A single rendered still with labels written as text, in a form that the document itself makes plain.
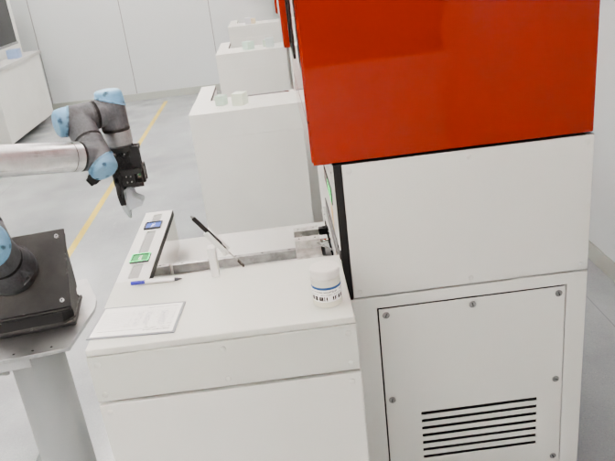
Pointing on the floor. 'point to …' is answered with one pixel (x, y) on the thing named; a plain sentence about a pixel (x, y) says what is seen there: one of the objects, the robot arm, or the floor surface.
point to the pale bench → (19, 83)
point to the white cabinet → (245, 422)
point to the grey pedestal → (54, 410)
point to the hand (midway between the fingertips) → (127, 213)
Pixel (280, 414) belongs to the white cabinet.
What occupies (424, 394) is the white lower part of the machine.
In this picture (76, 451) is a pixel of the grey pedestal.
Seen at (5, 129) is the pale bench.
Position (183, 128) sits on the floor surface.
